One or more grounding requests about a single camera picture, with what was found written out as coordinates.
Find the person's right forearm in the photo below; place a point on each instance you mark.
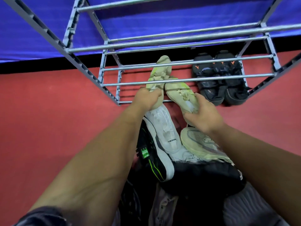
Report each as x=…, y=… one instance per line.
x=258, y=162

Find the person's left forearm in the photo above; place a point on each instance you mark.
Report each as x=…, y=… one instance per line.
x=94, y=167

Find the person's left hand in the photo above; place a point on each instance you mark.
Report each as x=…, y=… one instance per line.
x=145, y=101

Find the black green-striped sneaker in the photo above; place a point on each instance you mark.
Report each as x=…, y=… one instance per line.
x=150, y=157

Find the white chunky sneaker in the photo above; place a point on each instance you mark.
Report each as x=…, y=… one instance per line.
x=162, y=127

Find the person's dark patterned sleeve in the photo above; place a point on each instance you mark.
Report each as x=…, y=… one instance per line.
x=42, y=218

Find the blue printed fabric banner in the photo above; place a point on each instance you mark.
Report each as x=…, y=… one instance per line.
x=23, y=44

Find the grey metal shoe rack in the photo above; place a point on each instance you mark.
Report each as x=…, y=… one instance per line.
x=164, y=40

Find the beige grey mesh sneaker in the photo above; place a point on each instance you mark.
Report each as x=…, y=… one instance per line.
x=162, y=204
x=200, y=141

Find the person's right hand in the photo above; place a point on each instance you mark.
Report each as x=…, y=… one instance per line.
x=207, y=120

